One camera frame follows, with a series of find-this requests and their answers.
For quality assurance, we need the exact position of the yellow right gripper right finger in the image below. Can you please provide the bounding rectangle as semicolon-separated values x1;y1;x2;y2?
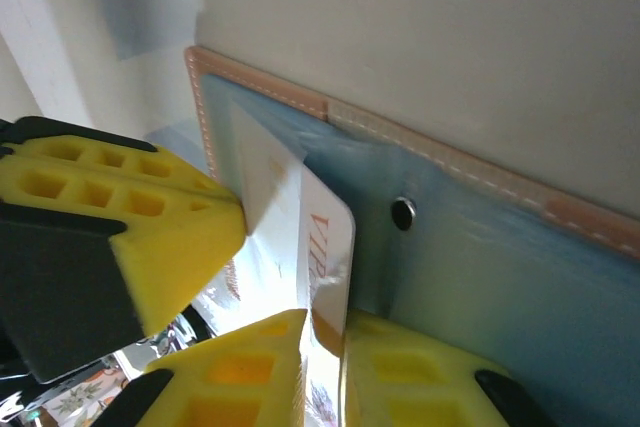
343;313;557;427

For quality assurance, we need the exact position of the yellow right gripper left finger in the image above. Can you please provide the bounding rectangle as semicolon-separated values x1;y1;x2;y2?
92;308;308;427

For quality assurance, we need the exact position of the white VIP card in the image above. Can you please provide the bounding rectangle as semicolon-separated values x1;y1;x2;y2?
192;99;359;427

